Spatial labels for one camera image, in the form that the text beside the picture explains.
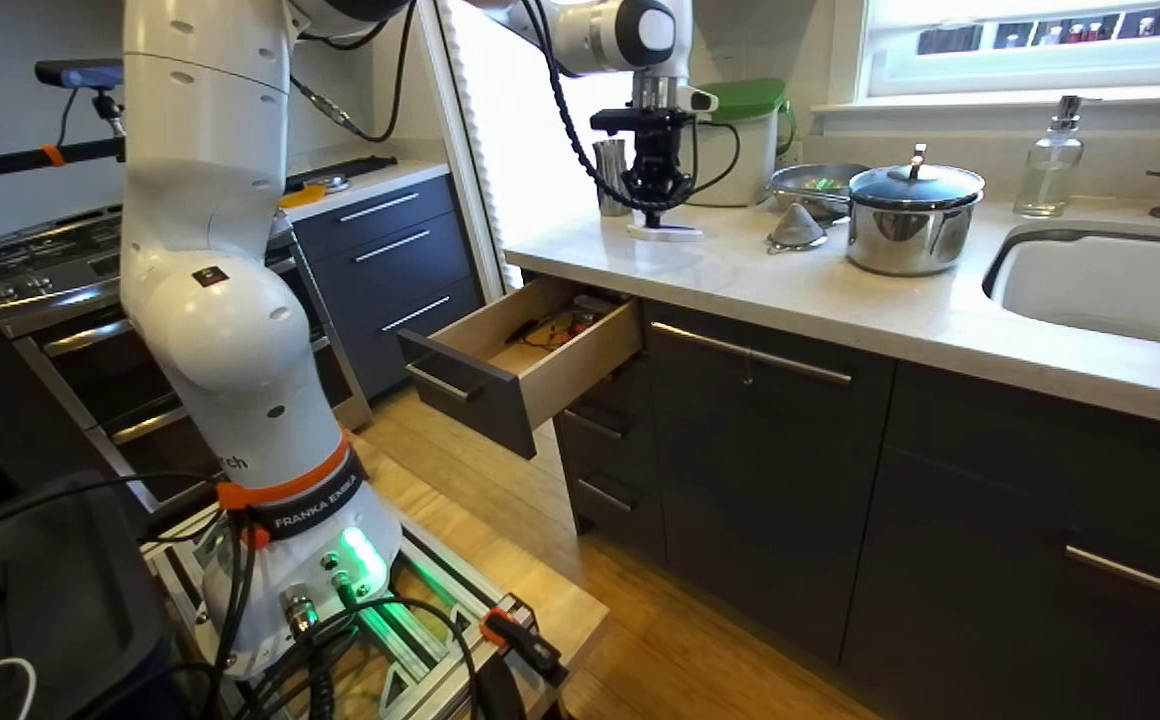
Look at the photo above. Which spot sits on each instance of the open wooden drawer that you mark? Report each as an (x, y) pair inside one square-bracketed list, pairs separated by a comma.
[(481, 374)]

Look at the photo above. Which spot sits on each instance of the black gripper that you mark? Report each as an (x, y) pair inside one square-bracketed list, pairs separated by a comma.
[(654, 169)]

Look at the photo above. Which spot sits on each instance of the black stove oven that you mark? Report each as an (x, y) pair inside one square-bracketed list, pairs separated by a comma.
[(79, 386)]

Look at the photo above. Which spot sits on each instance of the clear soap bottle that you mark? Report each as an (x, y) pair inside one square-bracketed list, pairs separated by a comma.
[(1052, 158)]

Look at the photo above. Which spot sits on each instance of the kitchen sink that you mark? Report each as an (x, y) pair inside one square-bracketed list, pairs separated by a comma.
[(1099, 283)]

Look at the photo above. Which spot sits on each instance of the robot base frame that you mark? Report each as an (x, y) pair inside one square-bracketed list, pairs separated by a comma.
[(350, 635)]

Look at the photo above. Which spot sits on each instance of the white bin green lid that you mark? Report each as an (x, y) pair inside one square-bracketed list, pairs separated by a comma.
[(737, 143)]

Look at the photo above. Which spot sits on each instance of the items inside drawer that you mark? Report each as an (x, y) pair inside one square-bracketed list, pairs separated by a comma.
[(561, 331)]

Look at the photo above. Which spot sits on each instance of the steel cylinder canister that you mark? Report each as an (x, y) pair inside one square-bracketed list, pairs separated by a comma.
[(609, 169)]

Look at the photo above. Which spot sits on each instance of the small steel bowl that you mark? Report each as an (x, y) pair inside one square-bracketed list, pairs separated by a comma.
[(818, 184)]

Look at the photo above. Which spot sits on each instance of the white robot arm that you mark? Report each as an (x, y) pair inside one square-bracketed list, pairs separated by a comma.
[(207, 163)]

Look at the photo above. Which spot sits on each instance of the steel pot with lid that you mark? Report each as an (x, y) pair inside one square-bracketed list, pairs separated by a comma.
[(910, 217)]

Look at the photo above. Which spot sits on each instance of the dark drawer cabinet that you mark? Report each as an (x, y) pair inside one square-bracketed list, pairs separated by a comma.
[(389, 261)]

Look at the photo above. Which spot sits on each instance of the dark lower cabinet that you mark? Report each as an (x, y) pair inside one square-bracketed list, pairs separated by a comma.
[(941, 547)]

